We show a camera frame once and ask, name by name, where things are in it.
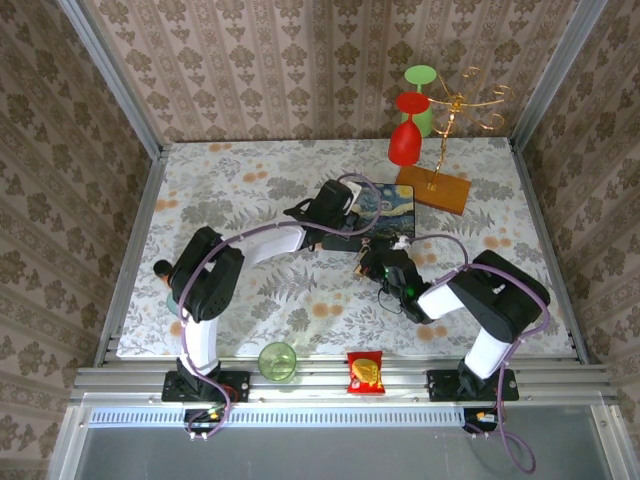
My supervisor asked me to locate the starry night tin box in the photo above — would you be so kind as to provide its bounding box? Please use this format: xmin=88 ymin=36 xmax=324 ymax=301
xmin=319 ymin=182 xmax=417 ymax=252

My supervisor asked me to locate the red plastic wine glass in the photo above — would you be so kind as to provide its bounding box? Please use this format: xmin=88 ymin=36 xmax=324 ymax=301
xmin=387 ymin=91 xmax=431 ymax=167

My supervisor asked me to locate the red snack packet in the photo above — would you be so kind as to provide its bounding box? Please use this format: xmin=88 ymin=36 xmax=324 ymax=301
xmin=346 ymin=350 xmax=387 ymax=396

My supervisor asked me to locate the floral tablecloth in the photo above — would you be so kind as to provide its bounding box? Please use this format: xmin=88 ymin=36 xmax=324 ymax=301
xmin=115 ymin=137 xmax=576 ymax=359

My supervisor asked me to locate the clear green plastic cup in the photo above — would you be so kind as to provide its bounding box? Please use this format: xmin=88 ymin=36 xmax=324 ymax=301
xmin=257 ymin=341 xmax=299 ymax=385

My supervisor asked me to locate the green plastic wine glass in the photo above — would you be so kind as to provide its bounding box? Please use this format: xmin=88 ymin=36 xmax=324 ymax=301
xmin=402 ymin=64 xmax=439 ymax=139

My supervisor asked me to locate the thin black wire loop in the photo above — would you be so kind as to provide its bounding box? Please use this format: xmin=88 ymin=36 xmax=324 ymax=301
xmin=377 ymin=285 xmax=402 ymax=315

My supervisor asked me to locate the gold wire rack wooden base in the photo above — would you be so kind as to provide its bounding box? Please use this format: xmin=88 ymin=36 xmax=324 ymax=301
xmin=391 ymin=64 xmax=519 ymax=217

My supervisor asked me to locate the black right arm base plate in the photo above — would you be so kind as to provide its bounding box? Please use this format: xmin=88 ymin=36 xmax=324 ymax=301
xmin=426 ymin=368 xmax=520 ymax=402

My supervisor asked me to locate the aluminium frame front rail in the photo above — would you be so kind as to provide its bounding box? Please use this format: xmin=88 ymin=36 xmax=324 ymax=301
xmin=69 ymin=355 xmax=619 ymax=407

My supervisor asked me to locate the white slotted cable duct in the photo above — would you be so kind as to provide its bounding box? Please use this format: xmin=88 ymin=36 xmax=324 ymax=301
xmin=87 ymin=406 xmax=467 ymax=429

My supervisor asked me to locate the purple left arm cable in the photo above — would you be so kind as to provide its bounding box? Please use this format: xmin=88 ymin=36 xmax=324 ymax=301
xmin=177 ymin=172 xmax=384 ymax=441

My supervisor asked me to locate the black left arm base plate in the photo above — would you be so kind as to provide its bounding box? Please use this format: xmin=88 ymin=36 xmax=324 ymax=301
xmin=162 ymin=368 xmax=252 ymax=403

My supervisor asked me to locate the aluminium frame corner post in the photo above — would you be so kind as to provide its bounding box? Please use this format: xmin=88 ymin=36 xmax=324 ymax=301
xmin=509 ymin=0 xmax=609 ymax=151
xmin=57 ymin=0 xmax=167 ymax=161

